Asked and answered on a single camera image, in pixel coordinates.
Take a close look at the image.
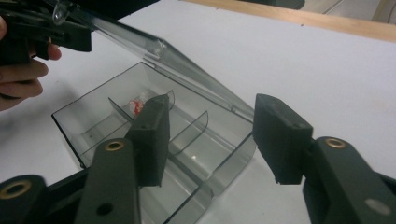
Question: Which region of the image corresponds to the small red white piece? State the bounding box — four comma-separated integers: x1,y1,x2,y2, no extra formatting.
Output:
128,91,149,117

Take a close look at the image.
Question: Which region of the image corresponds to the clear grey compartment box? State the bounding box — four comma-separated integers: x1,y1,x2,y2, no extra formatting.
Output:
50,0,260,224

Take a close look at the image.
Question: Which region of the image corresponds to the wooden table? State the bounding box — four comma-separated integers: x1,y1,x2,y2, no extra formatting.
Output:
181,0,396,44

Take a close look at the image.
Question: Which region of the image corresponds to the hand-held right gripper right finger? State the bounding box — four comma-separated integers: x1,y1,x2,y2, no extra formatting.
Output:
252,92,314,186

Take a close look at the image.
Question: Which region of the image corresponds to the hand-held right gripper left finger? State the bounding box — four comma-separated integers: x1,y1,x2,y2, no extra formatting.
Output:
124,93,172,188

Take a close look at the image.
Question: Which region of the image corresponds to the white table board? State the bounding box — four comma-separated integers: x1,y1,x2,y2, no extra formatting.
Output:
0,0,396,224

